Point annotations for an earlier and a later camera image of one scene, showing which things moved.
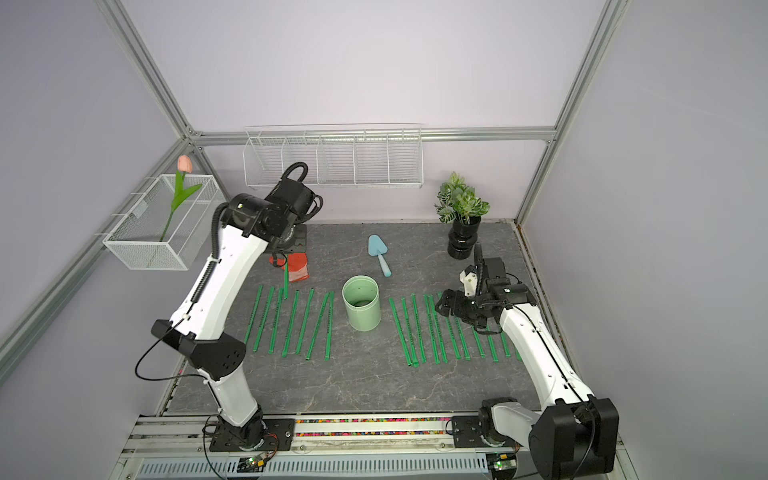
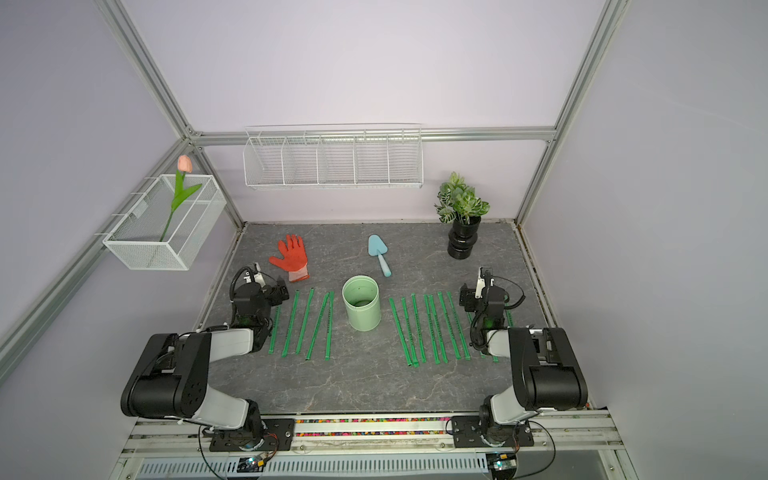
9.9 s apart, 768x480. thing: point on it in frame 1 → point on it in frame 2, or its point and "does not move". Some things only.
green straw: (463, 340) does not move
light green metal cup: (361, 297) does not move
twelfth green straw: (330, 326) does not move
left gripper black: (277, 251) → (273, 292)
